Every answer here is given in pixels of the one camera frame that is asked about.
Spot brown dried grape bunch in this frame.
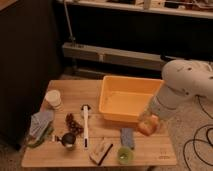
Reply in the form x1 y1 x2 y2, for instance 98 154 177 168
65 113 84 135

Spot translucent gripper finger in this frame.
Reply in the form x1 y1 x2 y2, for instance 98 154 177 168
151 116 163 132
138 109 151 124

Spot cluttered wooden shelf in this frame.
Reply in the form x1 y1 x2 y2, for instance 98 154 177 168
57 0 213 19

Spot black cables on floor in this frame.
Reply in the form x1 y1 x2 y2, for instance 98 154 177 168
182 96 213 171

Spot white long-handled brush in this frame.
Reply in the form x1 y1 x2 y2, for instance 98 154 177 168
82 104 90 149

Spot dark metal measuring cup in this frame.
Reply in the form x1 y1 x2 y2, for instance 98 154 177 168
54 132 76 149

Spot wooden block with black edge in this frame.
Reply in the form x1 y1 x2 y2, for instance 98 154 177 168
89 138 113 166

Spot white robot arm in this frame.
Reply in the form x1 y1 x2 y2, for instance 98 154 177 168
138 60 213 136

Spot yellow plastic bin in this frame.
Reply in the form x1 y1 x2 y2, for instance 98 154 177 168
99 76 163 123

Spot white paper cup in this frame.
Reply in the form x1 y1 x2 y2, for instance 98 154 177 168
45 90 62 108

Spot blue sponge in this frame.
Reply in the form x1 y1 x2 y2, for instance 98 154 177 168
121 128 135 149

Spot grey vertical pole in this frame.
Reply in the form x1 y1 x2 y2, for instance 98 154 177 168
63 0 76 45

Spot green vegetable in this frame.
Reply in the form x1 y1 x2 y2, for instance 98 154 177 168
27 124 54 148

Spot red orange apple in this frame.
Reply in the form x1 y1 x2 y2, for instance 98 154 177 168
138 115 155 136

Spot black handle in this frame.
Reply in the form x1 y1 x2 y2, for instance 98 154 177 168
160 54 181 62

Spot grey metal beam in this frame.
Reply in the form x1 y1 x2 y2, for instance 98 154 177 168
62 42 166 71

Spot blue grey folded cloth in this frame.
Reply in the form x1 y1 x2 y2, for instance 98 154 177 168
29 110 54 139

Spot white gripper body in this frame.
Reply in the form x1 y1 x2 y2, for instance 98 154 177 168
148 87 188 120

